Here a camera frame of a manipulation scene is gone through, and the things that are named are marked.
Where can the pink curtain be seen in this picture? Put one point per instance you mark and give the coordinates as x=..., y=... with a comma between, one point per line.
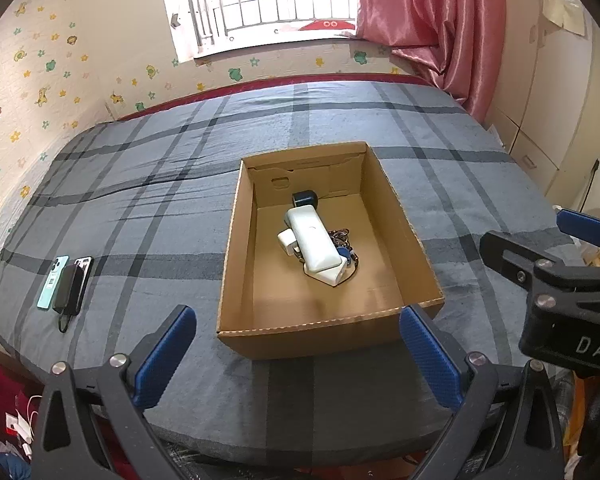
x=425, y=20

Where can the white power bank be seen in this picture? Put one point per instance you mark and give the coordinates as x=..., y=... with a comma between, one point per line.
x=312, y=240

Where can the brown cardboard box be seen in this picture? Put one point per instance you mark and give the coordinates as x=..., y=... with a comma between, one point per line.
x=380, y=270

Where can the black round jar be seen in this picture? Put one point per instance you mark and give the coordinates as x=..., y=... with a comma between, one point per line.
x=306, y=197

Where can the large white charger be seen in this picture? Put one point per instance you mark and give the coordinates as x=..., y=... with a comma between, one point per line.
x=327, y=276

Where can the red cloth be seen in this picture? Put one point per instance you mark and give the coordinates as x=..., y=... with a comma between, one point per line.
x=0, y=390

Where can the phone with pale case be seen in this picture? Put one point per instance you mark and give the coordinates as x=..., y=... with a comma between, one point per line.
x=86, y=272

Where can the white plugs and papers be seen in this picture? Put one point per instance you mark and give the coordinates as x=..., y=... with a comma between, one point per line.
x=22, y=422

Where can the small white charger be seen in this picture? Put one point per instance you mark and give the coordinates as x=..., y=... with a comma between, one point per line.
x=286, y=241

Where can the cream cabinet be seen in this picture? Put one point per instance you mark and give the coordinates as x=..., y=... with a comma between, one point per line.
x=555, y=110

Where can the teal phone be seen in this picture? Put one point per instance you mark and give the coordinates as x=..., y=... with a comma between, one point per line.
x=50, y=285

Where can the black power bank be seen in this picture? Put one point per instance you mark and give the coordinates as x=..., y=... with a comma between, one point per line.
x=67, y=290

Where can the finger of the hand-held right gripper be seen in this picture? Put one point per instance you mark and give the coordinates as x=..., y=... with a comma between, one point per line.
x=520, y=260
x=585, y=225

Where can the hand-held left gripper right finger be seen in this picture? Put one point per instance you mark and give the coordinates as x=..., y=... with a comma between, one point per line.
x=430, y=355

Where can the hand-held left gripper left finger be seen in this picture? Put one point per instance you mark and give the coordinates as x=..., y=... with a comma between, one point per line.
x=165, y=355

